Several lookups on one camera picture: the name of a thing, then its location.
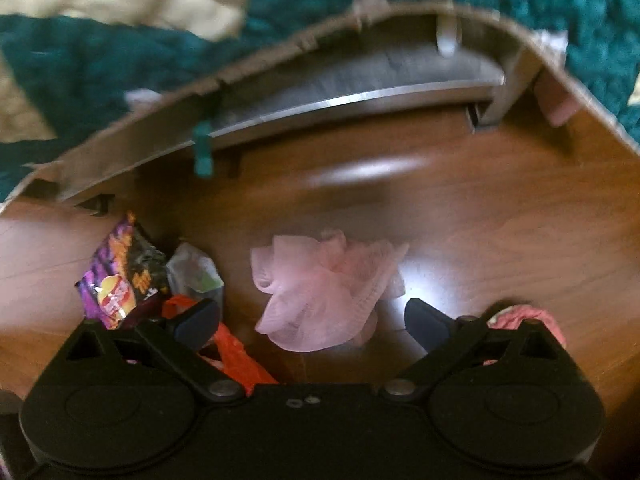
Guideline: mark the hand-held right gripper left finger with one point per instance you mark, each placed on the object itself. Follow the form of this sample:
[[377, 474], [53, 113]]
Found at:
[[200, 322]]

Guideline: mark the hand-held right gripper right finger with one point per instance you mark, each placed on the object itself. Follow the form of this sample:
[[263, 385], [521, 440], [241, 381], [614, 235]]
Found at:
[[425, 325]]

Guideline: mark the clear plastic wrapper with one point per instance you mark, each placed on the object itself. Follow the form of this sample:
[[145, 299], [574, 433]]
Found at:
[[195, 272]]

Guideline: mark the orange plastic bag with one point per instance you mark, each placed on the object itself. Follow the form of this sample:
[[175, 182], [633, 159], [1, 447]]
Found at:
[[240, 360]]

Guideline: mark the purple flame snack packet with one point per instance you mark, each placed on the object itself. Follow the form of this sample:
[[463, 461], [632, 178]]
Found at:
[[120, 280]]

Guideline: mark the pink mesh pouf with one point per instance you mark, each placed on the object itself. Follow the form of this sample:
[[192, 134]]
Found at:
[[320, 290]]

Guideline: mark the teal zigzag quilt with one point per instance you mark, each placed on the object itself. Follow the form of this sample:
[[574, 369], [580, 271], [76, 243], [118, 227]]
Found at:
[[100, 50]]

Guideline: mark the low metal table frame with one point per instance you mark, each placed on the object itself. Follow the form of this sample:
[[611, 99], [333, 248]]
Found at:
[[400, 97]]

